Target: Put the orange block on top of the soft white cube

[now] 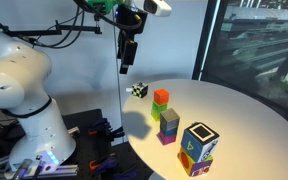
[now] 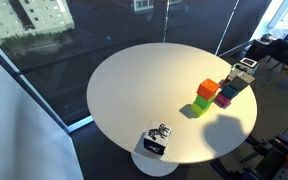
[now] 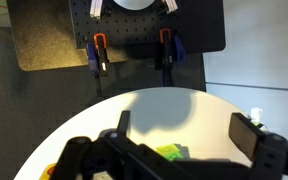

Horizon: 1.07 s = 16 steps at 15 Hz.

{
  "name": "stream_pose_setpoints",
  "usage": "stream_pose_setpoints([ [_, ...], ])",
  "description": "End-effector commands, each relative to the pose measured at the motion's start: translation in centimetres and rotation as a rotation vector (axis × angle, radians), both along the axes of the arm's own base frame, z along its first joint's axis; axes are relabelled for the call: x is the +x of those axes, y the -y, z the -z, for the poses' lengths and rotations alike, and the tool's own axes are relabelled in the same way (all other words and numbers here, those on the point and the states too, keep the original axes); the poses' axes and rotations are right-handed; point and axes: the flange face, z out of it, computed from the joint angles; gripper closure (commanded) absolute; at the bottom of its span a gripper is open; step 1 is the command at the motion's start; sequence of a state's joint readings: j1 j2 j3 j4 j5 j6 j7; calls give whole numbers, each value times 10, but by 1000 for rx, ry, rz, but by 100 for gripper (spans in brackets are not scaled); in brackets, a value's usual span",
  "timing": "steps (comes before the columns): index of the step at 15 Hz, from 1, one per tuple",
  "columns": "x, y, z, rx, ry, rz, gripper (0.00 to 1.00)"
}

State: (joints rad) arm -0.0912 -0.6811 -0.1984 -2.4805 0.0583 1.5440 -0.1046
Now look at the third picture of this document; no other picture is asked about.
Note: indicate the yellow soft cube orange circle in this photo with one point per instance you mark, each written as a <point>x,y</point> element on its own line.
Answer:
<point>46,172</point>

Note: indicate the green block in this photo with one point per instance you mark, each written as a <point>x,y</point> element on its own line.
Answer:
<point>168,151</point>

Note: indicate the grey block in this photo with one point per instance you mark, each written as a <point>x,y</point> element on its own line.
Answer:
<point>185,152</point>

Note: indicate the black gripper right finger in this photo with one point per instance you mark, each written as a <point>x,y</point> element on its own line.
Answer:
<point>245,135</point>

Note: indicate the silver aluminium extrusion rail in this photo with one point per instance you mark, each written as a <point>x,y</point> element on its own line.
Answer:
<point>170,5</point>
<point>96,8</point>

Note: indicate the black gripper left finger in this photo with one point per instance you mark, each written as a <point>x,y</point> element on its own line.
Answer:
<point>123,122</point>

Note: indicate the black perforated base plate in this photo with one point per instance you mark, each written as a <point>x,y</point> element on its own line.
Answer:
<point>130,28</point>

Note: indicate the orange and blue bar clamp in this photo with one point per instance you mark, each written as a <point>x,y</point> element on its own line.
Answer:
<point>167,53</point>
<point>99,55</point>

